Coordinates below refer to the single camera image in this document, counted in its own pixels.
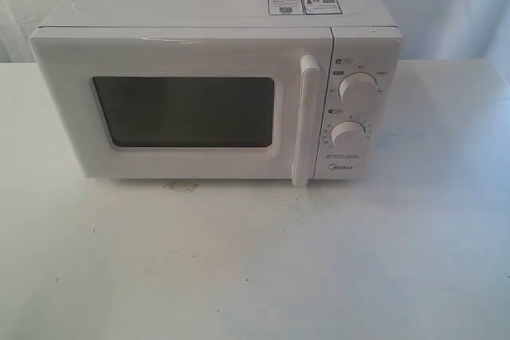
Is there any white microwave door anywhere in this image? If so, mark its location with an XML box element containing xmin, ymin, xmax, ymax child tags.
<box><xmin>29</xmin><ymin>27</ymin><xmax>333</xmax><ymax>186</ymax></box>

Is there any white microwave oven body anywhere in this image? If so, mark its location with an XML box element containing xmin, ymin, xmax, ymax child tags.
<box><xmin>36</xmin><ymin>0</ymin><xmax>402</xmax><ymax>180</ymax></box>

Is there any lower white timer knob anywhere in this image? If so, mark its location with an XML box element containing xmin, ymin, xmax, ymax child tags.
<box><xmin>330</xmin><ymin>121</ymin><xmax>367</xmax><ymax>148</ymax></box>

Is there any upper white control knob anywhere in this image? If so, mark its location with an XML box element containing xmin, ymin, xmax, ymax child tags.
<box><xmin>339</xmin><ymin>72</ymin><xmax>379</xmax><ymax>104</ymax></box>

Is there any right blue info sticker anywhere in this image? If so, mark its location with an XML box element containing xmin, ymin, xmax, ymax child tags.
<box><xmin>302</xmin><ymin>0</ymin><xmax>343</xmax><ymax>15</ymax></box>

